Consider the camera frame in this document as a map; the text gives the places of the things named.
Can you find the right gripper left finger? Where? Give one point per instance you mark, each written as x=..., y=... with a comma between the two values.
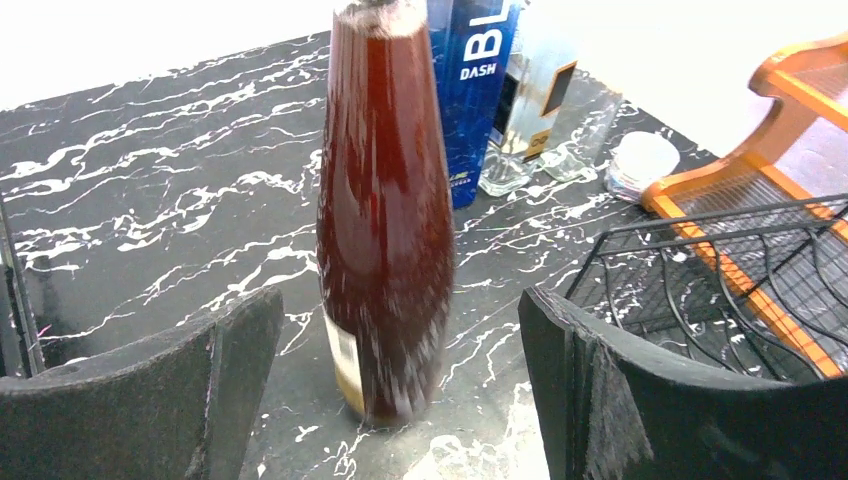
x=178, y=404

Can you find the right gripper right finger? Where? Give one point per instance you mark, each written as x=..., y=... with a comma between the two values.
x=612, y=405

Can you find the square clear whisky bottle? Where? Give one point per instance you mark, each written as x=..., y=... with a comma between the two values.
x=539, y=70

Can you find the blue glass bottle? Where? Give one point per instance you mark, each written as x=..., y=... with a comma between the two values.
x=471, y=42

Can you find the tall clear glass bottle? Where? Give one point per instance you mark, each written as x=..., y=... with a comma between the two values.
x=585, y=118

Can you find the small clear plastic cup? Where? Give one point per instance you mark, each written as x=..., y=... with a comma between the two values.
x=639, y=160

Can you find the orange wooden shelf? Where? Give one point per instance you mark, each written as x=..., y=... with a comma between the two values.
x=798, y=152

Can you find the black wire wine rack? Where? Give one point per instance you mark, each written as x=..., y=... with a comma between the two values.
x=760, y=291

